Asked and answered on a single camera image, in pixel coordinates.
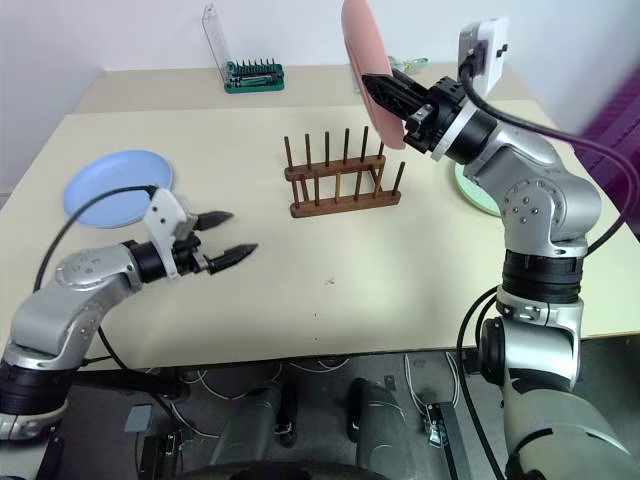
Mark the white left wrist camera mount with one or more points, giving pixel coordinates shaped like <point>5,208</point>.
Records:
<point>161,215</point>

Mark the purple object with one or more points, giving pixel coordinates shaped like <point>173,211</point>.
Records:
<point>617,115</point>

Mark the green screwdriver bit set case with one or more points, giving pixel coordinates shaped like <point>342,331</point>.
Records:
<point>255,80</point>

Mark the metal clamp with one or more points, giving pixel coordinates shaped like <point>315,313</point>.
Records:
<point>436,425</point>

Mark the small green white object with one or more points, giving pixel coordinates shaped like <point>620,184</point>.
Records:
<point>412,64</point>

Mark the green plate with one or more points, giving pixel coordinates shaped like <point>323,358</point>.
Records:
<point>472,192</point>

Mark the small grey box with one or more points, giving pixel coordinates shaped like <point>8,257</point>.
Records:
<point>138,419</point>

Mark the wooden dish rack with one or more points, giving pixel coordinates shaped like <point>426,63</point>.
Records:
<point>345,200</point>

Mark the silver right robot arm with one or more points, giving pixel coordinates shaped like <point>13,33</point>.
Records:
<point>530,165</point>

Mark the blue plate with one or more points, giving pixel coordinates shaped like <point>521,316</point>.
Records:
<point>112,185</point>

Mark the black table frame bar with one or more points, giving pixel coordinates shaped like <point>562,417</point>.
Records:
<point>130,384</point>

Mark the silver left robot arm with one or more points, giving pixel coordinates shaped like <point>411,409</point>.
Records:
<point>75,300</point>

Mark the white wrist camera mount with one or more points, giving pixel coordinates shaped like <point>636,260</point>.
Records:
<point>161,215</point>
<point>492,50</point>

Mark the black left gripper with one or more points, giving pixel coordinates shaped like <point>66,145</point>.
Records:
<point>187,255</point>

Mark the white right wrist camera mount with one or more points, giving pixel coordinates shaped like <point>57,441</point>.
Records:
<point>492,50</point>

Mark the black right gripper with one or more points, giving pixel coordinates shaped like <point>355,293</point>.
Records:
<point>437,117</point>

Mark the black table leg post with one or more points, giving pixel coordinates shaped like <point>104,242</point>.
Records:
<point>457,440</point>

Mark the dark grey rounded shape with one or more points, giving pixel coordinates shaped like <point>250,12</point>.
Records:
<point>382,425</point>
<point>250,425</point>

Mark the pink plate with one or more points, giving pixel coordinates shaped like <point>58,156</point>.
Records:
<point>367,45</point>

